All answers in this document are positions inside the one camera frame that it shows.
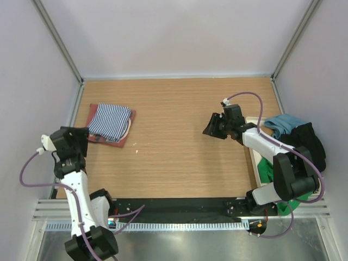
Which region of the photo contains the blue white striped tank top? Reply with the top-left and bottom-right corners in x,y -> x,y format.
88,103 -> 132,142

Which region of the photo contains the red tank top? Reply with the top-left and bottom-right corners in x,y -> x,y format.
86,103 -> 136,148

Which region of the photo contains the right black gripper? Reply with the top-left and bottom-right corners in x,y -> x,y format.
203,113 -> 233,140

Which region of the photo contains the teal tank top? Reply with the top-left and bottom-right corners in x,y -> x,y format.
264,114 -> 305,139

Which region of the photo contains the white plastic tray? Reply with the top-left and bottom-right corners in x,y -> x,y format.
245,116 -> 326,196

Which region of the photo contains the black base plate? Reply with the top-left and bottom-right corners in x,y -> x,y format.
114,197 -> 278,223

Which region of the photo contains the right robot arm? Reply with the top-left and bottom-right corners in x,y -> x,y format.
203,104 -> 320,215

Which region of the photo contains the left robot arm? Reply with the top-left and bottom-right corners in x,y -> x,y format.
41,127 -> 119,260

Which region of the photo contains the slotted cable duct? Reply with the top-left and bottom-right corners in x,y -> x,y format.
45,220 -> 249,232

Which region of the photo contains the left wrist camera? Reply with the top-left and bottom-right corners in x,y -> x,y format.
36,134 -> 57,155

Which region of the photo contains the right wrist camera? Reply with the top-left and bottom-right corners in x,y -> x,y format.
221,98 -> 232,118

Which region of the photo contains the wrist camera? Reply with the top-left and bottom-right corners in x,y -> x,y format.
36,134 -> 57,155
221,98 -> 232,118

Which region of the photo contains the black tank top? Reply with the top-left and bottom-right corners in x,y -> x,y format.
279,122 -> 326,172

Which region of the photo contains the green tank top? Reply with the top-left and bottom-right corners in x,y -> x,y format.
257,158 -> 300,216

